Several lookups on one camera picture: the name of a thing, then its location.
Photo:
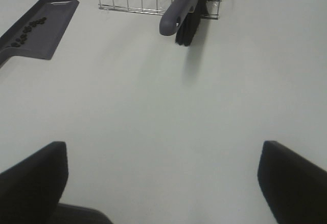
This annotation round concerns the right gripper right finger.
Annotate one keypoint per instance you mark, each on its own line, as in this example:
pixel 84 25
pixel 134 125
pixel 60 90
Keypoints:
pixel 293 187

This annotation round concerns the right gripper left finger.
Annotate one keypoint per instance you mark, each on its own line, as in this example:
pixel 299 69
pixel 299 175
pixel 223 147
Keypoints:
pixel 31 190

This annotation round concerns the pile of coffee beans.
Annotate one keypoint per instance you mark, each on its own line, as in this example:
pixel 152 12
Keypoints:
pixel 26 30

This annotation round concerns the grey plastic dustpan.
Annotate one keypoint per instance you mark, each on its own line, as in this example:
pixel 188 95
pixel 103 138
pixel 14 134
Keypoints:
pixel 43 40

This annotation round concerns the grey hand brush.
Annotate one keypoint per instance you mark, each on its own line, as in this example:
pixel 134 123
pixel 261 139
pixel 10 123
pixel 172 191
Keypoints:
pixel 182 19

